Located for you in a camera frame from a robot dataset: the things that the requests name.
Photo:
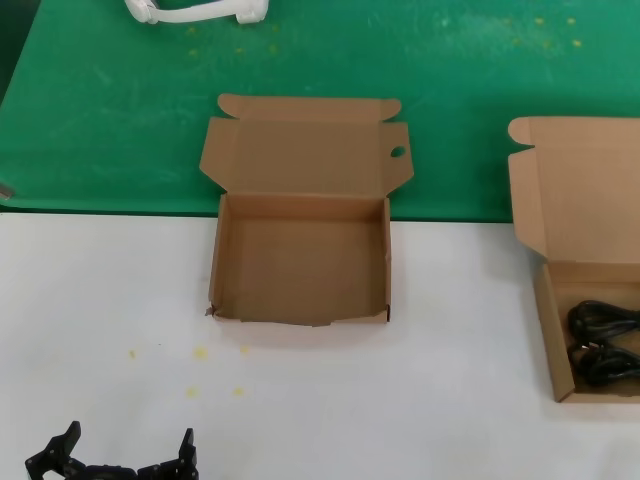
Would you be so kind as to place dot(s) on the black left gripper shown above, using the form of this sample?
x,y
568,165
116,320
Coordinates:
x,y
110,474

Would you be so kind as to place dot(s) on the white VR headset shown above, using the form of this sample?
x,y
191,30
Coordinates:
x,y
140,7

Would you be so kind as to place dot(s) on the brown cardboard box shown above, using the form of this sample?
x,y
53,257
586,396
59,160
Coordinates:
x,y
300,260
575,200

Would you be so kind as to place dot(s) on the green table cloth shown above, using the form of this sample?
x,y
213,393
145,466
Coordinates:
x,y
100,125

